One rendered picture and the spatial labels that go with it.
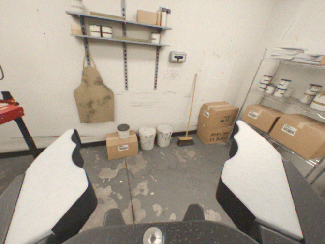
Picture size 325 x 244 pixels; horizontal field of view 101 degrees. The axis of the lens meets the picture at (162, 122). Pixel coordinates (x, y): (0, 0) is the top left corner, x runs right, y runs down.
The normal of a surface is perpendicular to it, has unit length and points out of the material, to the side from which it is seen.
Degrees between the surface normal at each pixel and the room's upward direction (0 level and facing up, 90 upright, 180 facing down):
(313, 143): 89
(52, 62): 90
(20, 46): 90
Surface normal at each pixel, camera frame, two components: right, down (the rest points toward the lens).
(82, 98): 0.29, 0.47
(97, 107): -0.16, 0.47
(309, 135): -0.95, 0.02
